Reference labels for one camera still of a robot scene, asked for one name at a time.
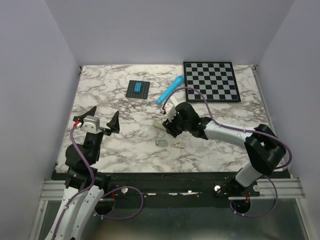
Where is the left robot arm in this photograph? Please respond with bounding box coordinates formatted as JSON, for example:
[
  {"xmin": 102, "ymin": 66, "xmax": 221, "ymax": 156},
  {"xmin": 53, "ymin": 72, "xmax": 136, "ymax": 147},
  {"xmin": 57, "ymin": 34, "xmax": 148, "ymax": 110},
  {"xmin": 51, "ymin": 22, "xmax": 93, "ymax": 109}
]
[{"xmin": 46, "ymin": 106, "xmax": 120, "ymax": 240}]

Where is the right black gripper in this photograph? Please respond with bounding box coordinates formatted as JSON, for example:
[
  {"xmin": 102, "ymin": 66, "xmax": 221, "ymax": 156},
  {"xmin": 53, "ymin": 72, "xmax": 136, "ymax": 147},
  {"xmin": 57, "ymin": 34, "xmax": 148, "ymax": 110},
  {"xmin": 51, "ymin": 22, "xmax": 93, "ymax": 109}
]
[{"xmin": 161, "ymin": 110, "xmax": 191, "ymax": 139}]

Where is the blue lego brick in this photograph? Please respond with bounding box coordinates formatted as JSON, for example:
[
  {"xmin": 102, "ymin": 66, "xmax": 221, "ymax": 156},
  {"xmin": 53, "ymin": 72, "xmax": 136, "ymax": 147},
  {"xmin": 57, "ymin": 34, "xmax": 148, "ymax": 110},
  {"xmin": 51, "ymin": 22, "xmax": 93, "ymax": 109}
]
[{"xmin": 133, "ymin": 82, "xmax": 142, "ymax": 94}]

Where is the white staple box sleeve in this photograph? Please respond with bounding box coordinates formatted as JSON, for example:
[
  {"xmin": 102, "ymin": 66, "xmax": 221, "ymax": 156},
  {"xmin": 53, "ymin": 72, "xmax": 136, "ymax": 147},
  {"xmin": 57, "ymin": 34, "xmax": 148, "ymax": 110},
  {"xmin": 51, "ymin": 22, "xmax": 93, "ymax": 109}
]
[{"xmin": 172, "ymin": 141, "xmax": 184, "ymax": 149}]

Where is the blue marker pen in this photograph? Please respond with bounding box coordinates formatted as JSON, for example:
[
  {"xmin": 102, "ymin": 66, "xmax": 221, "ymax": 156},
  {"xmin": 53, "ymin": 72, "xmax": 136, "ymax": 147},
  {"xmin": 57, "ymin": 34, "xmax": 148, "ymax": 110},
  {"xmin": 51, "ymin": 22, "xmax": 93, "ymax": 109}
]
[{"xmin": 156, "ymin": 75, "xmax": 184, "ymax": 105}]

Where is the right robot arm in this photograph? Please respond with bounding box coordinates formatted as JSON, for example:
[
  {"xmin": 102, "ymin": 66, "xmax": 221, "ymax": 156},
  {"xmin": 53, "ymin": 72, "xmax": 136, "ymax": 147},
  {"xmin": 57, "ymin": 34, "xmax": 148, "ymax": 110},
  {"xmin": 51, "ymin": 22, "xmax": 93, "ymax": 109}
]
[{"xmin": 160, "ymin": 102, "xmax": 287, "ymax": 196}]

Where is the cream plastic piece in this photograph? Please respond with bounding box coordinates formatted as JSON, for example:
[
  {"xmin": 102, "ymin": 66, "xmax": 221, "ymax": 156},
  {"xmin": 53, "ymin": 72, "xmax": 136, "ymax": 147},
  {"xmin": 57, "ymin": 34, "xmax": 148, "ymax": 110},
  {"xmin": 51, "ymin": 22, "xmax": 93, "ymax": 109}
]
[{"xmin": 152, "ymin": 121, "xmax": 167, "ymax": 132}]

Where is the black white chessboard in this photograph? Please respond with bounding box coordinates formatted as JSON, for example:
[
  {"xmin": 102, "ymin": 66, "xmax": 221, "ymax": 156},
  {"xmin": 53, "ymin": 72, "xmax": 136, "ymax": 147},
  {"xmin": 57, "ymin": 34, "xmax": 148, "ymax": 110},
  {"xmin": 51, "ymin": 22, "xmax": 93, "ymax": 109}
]
[{"xmin": 183, "ymin": 61, "xmax": 241, "ymax": 103}]

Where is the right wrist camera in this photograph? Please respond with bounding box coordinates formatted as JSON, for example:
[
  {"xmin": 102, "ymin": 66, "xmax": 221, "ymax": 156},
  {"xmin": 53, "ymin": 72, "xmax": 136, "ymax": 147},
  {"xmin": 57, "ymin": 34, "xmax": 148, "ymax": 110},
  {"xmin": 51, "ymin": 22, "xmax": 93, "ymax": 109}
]
[{"xmin": 160, "ymin": 102, "xmax": 177, "ymax": 122}]

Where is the aluminium rail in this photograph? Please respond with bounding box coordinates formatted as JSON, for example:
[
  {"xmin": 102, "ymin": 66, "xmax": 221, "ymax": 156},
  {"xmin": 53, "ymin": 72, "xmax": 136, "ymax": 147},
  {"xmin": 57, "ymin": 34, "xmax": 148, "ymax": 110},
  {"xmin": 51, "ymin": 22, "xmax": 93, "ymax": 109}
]
[{"xmin": 40, "ymin": 178, "xmax": 306, "ymax": 201}]

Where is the dark grey lego baseplate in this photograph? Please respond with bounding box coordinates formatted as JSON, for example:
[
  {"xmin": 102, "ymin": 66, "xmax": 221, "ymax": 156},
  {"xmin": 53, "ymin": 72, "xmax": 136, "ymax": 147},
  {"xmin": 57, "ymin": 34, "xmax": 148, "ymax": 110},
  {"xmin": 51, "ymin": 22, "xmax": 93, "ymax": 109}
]
[{"xmin": 125, "ymin": 80, "xmax": 150, "ymax": 100}]

